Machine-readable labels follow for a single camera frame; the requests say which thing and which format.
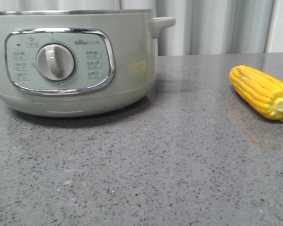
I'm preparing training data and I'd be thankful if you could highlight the yellow corn cob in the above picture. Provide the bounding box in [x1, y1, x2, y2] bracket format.
[229, 65, 283, 120]

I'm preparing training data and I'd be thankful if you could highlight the pale green electric cooking pot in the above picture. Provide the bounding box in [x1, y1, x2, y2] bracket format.
[0, 9, 175, 117]

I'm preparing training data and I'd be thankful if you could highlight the grey pot dial knob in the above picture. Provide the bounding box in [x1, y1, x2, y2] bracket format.
[36, 43, 75, 82]

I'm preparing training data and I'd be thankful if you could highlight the white curtain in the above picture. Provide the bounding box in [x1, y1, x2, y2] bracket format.
[0, 0, 276, 56]

